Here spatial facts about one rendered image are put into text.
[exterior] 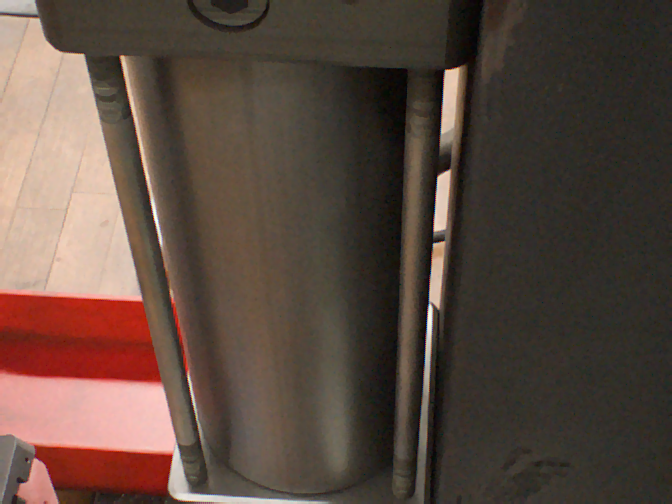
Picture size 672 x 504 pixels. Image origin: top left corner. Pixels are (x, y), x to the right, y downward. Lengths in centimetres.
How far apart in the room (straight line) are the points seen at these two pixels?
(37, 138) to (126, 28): 81
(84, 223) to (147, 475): 25
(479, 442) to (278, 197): 9
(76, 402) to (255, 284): 58
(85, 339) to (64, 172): 17
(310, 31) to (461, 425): 12
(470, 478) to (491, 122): 14
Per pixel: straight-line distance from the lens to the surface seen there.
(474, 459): 34
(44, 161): 105
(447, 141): 46
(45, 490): 62
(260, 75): 27
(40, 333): 93
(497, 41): 22
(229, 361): 37
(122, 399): 89
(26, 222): 101
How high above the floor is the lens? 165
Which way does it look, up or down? 52 degrees down
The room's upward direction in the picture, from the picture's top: 2 degrees counter-clockwise
